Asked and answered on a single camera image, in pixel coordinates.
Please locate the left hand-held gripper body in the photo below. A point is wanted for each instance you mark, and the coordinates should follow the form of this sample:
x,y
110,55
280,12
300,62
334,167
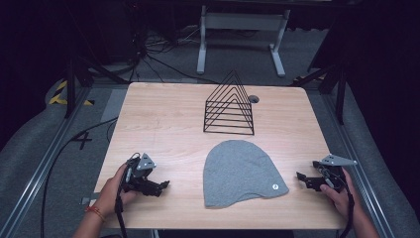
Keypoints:
x,y
136,177

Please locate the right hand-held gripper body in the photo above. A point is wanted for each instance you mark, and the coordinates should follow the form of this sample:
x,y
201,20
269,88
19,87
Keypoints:
x,y
332,173

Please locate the grey knit beanie hat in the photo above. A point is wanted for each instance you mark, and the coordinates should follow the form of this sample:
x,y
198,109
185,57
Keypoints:
x,y
239,175

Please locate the person's right hand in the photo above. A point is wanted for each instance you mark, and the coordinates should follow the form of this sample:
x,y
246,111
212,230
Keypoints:
x,y
340,198

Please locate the person's left hand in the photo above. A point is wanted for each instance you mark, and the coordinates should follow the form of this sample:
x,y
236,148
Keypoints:
x,y
110,195

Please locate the black tripod stand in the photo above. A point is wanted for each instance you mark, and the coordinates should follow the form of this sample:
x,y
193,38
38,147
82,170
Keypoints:
x,y
77,77
333,87

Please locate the yellow black floor tape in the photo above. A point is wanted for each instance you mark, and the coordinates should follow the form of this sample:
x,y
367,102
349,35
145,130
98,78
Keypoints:
x,y
62,95

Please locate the aluminium floor rail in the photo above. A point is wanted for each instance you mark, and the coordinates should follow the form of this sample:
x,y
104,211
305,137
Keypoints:
x,y
356,155
39,172

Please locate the grey metal table bracket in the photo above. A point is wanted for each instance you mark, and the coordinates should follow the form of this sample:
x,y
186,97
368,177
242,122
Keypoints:
x,y
88,199

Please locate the white metal desk frame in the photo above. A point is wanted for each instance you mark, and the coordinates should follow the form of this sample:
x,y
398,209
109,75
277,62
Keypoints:
x,y
242,23

